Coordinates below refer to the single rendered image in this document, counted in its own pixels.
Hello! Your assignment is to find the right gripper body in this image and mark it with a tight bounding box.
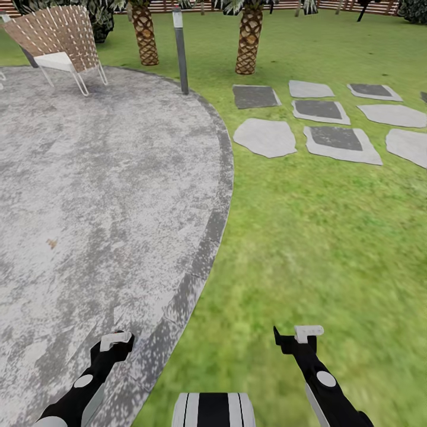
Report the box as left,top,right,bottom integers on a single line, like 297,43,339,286
281,336,317,363

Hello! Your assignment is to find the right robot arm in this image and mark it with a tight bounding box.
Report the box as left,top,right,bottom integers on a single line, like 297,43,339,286
273,325,374,427

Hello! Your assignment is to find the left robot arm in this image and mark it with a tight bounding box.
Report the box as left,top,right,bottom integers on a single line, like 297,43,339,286
32,332,135,427

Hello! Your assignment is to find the robot trunk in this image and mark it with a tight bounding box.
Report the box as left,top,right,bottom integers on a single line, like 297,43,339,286
171,392,256,427

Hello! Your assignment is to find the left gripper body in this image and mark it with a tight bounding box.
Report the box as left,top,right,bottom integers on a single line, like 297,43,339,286
90,342,128,370

